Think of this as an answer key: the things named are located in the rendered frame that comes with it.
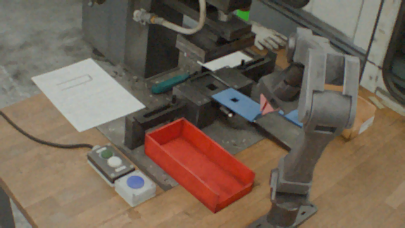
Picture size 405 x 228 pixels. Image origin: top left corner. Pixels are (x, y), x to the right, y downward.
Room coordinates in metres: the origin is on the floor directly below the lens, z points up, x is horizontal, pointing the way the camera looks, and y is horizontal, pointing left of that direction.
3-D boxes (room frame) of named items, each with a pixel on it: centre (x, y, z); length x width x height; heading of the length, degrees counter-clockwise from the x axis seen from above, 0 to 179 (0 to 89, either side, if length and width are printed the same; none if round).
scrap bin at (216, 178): (0.94, -0.01, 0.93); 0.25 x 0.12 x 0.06; 48
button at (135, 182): (0.85, 0.12, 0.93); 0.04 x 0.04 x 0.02
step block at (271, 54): (1.41, -0.16, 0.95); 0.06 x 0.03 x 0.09; 138
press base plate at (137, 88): (1.28, 0.02, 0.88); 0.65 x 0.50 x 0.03; 138
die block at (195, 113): (1.20, -0.02, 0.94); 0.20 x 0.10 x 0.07; 138
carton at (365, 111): (1.28, -0.36, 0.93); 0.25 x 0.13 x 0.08; 48
